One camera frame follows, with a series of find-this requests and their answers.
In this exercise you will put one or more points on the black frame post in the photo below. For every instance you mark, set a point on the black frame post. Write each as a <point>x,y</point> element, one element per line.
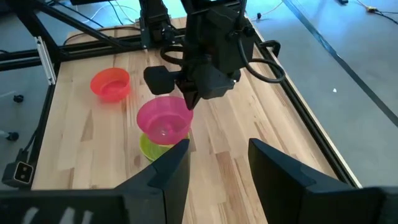
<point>34,31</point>

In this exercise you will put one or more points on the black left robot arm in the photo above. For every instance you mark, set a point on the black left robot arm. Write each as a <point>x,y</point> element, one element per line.
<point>224,34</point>

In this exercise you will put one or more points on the black frame rail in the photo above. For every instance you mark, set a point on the black frame rail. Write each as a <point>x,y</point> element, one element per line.
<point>93,49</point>

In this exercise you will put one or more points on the silver metal bracket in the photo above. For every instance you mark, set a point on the silver metal bracket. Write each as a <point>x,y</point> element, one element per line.
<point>46,60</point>

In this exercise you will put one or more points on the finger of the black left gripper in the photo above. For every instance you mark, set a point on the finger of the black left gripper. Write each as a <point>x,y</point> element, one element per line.
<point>191,95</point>
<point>158,80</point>

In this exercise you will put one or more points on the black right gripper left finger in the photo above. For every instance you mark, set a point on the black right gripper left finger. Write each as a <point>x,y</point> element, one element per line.
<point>161,193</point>

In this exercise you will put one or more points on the black table-level camera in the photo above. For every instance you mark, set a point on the black table-level camera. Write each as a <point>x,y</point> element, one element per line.
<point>18,173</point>

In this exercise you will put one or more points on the orange plastic bowl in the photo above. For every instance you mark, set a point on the orange plastic bowl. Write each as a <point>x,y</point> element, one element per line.
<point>110,85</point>

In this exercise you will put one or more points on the pink plastic bowl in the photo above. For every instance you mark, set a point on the pink plastic bowl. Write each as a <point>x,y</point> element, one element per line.
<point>161,121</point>

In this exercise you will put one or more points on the black diagonal frame strut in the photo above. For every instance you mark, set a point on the black diagonal frame strut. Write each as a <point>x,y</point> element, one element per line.
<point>77,22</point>

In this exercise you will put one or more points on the black floor knob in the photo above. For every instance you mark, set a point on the black floor knob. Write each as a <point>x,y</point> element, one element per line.
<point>18,98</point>
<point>13,136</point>

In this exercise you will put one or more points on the black table edge rail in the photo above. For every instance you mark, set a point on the black table edge rail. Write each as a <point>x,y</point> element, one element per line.
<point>312,124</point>
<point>43,124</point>

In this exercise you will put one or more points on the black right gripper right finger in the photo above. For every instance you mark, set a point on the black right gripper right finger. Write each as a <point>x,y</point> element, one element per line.
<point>295,199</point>

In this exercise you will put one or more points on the green plastic bowl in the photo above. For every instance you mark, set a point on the green plastic bowl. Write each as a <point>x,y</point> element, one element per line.
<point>150,150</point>

